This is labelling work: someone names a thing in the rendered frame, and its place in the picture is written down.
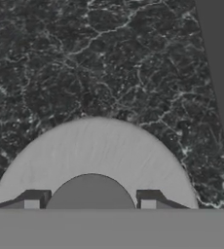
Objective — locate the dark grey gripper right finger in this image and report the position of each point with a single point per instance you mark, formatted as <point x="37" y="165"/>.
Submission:
<point x="149" y="196"/>

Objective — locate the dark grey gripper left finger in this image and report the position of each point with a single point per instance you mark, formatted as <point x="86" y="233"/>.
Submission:
<point x="32" y="197"/>

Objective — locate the grey round blender lid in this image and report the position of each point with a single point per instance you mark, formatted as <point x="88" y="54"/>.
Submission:
<point x="97" y="146"/>

